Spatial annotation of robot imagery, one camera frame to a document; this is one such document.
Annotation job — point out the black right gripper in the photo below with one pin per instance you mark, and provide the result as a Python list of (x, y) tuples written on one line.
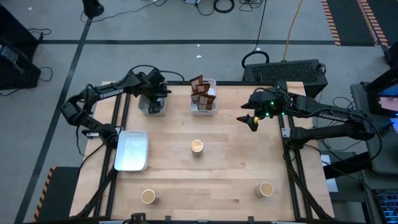
[(262, 102)]

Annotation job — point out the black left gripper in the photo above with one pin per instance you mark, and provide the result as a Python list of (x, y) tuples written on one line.
[(157, 91)]

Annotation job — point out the white plastic bin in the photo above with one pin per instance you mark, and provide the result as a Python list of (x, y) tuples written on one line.
[(130, 155), (211, 110), (143, 107)]

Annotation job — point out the tan lidded spice jar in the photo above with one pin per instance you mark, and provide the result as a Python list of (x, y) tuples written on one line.
[(197, 146), (265, 189), (149, 196)]

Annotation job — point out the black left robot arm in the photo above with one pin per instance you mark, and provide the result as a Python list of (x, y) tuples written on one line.
[(93, 93)]

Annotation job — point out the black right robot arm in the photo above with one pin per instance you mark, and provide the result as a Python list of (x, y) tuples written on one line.
[(329, 116)]

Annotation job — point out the black perforated computer case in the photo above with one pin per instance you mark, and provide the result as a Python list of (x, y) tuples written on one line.
[(286, 71)]

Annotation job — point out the small black grey box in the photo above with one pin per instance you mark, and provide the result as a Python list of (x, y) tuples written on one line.
[(90, 134)]

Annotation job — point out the black stand base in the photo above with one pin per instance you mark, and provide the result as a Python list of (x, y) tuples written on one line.
[(92, 7)]

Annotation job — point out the black orange striped floor mat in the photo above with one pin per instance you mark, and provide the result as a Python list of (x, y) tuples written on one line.
[(351, 21), (59, 196)]

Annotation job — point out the black desk monitor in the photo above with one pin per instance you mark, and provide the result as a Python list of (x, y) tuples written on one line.
[(373, 93)]

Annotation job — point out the grey desk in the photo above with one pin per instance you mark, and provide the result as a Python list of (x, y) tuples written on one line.
[(373, 155)]

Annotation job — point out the black equipment cabinet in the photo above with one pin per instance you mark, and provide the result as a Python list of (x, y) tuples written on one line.
[(15, 68)]

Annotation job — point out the black keyboard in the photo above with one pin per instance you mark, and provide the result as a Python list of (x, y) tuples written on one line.
[(388, 205)]

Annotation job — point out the black aluminium table frame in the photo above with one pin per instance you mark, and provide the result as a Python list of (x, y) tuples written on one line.
[(217, 83)]

